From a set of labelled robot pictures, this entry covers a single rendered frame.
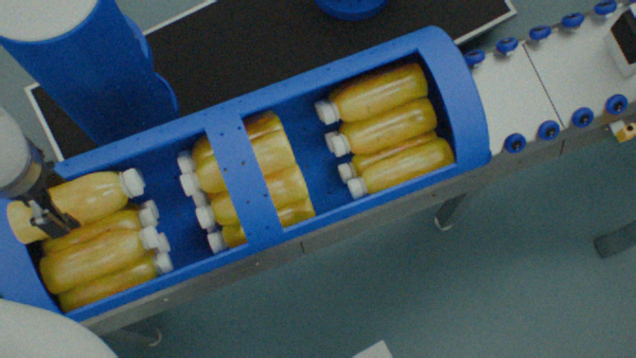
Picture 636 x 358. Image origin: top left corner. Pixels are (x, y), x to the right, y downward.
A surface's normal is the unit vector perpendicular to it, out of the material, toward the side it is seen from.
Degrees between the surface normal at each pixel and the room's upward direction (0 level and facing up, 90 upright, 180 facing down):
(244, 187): 23
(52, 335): 30
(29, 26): 0
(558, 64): 0
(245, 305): 0
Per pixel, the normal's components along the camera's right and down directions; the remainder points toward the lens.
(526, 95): 0.00, -0.25
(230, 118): -0.18, -0.66
